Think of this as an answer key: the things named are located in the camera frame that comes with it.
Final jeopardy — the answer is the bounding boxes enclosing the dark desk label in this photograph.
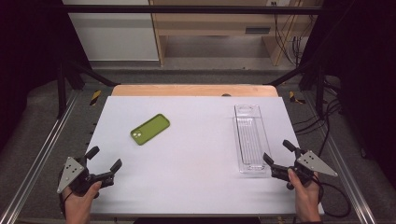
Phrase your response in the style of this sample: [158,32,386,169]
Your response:
[245,27,272,35]

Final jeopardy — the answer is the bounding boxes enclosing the green phone case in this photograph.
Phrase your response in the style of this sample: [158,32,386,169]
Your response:
[130,113,171,147]

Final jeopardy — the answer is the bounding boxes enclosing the person's right hand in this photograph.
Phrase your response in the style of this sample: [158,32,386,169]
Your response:
[287,167,322,218]

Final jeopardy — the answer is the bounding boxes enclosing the person's left hand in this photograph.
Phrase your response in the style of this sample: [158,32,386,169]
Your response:
[62,180,103,219]

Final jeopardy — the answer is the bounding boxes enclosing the black metal frame crossbar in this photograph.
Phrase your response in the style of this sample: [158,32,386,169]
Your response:
[61,4,325,15]

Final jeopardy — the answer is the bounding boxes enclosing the black metal frame post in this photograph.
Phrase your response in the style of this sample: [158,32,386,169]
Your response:
[315,62,327,119]
[57,59,68,119]

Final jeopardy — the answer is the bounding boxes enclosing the aluminium floor rail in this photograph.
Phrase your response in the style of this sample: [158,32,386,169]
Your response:
[0,90,81,224]
[303,92,378,224]

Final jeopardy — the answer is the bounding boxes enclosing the white cabinet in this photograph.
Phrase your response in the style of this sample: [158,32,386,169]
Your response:
[62,0,160,62]

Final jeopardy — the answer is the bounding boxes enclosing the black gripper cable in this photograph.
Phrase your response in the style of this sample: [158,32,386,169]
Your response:
[312,174,352,218]

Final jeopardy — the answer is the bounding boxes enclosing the bundle of black floor cables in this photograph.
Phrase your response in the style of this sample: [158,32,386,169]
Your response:
[293,77,344,158]

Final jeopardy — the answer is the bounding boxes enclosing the light wooden desk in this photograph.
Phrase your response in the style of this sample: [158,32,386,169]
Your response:
[148,0,322,67]

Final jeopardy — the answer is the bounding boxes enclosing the yellow black tape marker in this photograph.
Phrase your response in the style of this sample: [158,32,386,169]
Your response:
[89,90,103,106]
[289,91,306,105]

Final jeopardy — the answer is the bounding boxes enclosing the clear plastic tray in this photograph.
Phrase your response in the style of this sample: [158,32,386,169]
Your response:
[233,104,272,175]

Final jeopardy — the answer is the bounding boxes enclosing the black curtain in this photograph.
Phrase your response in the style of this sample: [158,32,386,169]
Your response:
[0,0,92,154]
[299,0,396,182]

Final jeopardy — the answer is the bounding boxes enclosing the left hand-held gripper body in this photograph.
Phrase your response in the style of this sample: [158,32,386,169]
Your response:
[56,154,116,197]

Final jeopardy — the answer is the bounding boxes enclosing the hanging black desk cables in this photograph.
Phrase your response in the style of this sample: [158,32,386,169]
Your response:
[273,13,310,67]

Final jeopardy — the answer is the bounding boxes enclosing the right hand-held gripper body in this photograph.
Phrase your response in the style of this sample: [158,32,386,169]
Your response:
[270,147,339,190]

